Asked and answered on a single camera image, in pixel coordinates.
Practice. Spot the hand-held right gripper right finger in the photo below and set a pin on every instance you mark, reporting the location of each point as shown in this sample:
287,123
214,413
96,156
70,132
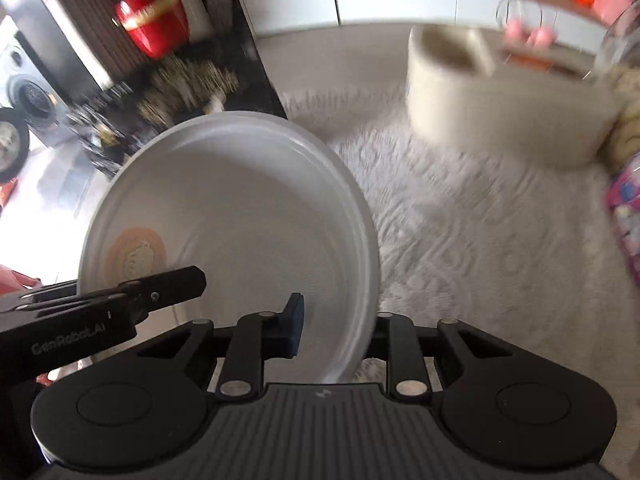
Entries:
400,355

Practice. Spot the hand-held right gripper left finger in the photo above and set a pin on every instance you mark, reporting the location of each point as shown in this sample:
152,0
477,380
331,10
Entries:
296,327

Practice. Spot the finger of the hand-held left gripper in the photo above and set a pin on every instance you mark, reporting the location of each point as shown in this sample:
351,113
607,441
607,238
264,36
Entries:
165,282

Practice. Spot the white plastic bowl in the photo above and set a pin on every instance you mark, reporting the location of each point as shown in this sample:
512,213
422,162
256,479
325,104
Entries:
240,220

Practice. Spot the red rectangular tray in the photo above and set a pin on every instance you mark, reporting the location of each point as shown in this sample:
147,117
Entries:
15,280

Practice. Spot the white lace tablecloth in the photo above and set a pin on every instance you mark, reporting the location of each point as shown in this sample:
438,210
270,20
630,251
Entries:
490,260

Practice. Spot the black printed box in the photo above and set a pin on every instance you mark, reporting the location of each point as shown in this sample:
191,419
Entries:
200,80

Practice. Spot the colourful snack packet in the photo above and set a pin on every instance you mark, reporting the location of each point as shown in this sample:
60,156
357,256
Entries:
625,215

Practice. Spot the cream oval container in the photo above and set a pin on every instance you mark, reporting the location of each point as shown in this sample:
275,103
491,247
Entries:
505,105

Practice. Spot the large glass jar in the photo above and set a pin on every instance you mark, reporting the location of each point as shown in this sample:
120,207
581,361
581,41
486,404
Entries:
620,45

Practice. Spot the red pedestal bin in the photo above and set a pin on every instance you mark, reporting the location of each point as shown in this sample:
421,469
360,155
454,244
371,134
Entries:
150,15

